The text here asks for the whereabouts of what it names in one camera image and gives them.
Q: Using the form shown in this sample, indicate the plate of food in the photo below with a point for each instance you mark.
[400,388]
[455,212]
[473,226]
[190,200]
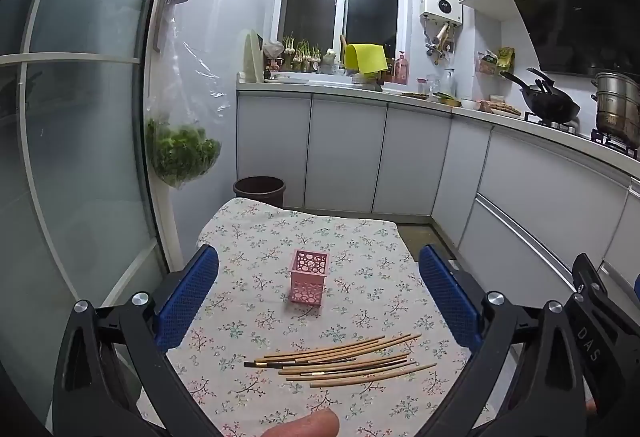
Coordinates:
[495,106]

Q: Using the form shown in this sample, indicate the crumpled plastic bag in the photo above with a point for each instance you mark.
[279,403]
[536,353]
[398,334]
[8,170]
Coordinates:
[272,48]

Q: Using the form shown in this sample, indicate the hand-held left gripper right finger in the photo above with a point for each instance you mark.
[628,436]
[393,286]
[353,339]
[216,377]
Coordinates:
[450,297]

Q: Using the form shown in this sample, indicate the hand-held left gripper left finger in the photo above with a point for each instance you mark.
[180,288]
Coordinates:
[187,297]

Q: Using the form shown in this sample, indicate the brown trash bin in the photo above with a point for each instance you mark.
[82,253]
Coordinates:
[260,189]

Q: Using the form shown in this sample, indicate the bunch of wooden chopsticks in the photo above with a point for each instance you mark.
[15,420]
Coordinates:
[350,362]

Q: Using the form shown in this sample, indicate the yellow cloth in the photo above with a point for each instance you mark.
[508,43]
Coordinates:
[367,57]

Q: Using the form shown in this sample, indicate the gas stove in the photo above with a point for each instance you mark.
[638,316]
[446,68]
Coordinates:
[607,139]

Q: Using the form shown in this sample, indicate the person's left hand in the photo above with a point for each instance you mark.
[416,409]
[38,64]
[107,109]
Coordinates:
[305,424]

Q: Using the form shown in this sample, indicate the black wok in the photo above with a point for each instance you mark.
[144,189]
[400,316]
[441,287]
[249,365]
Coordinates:
[547,102]

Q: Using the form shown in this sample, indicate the plastic bag of greens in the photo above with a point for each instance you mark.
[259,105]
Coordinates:
[180,157]

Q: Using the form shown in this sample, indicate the wall rack with packets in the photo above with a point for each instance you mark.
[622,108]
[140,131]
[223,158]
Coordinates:
[492,62]

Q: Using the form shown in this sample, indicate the floral tablecloth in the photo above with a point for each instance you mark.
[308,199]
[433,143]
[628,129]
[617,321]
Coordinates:
[250,277]

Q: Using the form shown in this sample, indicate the glass sliding door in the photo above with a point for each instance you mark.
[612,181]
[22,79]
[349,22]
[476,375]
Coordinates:
[75,117]

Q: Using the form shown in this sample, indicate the pale cutting board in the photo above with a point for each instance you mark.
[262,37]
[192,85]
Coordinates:
[252,57]

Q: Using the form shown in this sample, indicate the steel steamer pot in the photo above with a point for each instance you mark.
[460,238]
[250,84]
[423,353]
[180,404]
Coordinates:
[617,107]

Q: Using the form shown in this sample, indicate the glass jar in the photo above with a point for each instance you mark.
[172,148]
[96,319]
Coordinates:
[447,79]

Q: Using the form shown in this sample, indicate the pink bottle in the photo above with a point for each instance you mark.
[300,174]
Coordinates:
[400,69]

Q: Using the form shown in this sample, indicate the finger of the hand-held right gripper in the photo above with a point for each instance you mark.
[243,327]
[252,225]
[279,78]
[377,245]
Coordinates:
[590,317]

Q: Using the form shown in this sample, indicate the pink perforated utensil basket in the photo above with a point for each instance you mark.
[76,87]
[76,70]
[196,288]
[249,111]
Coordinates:
[307,277]

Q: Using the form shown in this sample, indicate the kitchen countertop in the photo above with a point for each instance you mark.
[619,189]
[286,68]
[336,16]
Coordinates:
[350,89]

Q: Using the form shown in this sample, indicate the row of sprouting garlic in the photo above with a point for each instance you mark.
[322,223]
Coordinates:
[300,52]

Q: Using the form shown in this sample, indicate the white lower cabinets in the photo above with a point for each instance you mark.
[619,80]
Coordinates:
[345,152]

